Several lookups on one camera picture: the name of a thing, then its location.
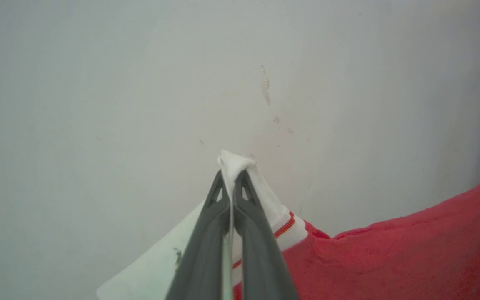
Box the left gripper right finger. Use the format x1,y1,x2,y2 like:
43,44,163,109
232,169,300,300

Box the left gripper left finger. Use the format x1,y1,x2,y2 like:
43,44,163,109
165,170,233,300

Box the red and white garment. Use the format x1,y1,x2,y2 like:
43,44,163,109
96,149,480,300

